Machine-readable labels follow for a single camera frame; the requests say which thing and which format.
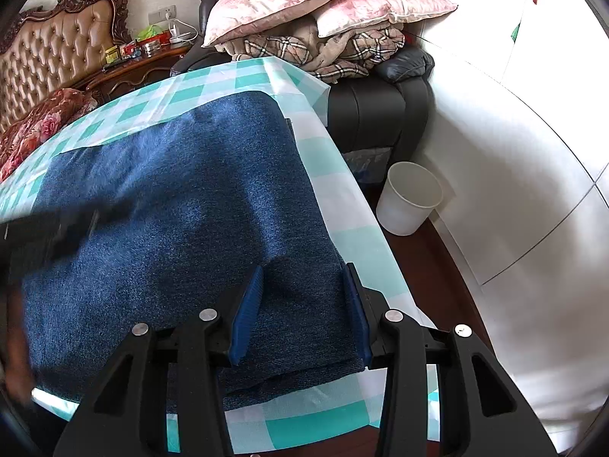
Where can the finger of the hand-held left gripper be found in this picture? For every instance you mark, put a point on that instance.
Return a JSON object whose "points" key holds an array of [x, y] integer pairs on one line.
{"points": [[114, 214]]}

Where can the teal white checkered tablecloth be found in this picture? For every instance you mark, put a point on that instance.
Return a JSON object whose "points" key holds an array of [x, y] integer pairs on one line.
{"points": [[342, 176]]}

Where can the white wall socket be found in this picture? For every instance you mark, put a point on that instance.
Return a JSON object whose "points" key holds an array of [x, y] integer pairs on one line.
{"points": [[162, 14]]}

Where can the beige plaid blanket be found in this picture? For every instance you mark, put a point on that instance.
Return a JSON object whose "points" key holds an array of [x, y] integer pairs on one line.
{"points": [[309, 50]]}

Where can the blue white plastic bag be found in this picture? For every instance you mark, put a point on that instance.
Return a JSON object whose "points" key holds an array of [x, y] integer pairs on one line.
{"points": [[366, 166]]}

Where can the dark wooden nightstand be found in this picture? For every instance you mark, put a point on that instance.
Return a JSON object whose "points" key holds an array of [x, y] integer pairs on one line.
{"points": [[138, 74]]}

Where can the tufted brown leather headboard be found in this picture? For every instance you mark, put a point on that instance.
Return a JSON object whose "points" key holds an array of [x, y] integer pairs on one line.
{"points": [[57, 52]]}

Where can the green sticker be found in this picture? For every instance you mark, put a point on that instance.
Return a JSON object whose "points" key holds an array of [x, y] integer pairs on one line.
{"points": [[516, 31]]}

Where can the small pink floral pillow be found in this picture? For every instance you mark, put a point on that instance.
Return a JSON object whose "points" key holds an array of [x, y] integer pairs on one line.
{"points": [[361, 21]]}

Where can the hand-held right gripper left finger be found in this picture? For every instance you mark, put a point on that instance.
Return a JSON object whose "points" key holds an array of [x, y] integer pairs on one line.
{"points": [[247, 314]]}

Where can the black leather armchair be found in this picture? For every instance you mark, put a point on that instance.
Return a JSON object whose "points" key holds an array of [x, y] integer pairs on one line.
{"points": [[371, 104]]}

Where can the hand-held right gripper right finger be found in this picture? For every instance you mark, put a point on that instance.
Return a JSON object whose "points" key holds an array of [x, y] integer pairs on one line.
{"points": [[357, 314]]}

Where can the small yellow green box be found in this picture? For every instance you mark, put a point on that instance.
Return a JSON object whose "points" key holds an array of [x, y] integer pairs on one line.
{"points": [[112, 54]]}

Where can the blue denim pants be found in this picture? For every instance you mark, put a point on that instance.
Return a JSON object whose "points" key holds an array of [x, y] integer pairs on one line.
{"points": [[190, 200]]}

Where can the white waste bin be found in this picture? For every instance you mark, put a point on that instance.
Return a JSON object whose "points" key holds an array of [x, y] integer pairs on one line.
{"points": [[407, 204]]}

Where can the white wardrobe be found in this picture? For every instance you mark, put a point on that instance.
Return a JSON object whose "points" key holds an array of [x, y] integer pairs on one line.
{"points": [[523, 152]]}

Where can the green packet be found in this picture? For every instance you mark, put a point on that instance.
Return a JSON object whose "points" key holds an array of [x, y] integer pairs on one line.
{"points": [[150, 32]]}

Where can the person's left hand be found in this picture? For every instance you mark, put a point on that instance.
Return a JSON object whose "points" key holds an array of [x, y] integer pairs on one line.
{"points": [[19, 347]]}

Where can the small red box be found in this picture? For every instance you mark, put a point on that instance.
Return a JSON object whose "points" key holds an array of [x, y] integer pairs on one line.
{"points": [[131, 50]]}

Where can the red floral blanket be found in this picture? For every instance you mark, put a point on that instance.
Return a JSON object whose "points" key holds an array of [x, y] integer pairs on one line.
{"points": [[43, 123]]}

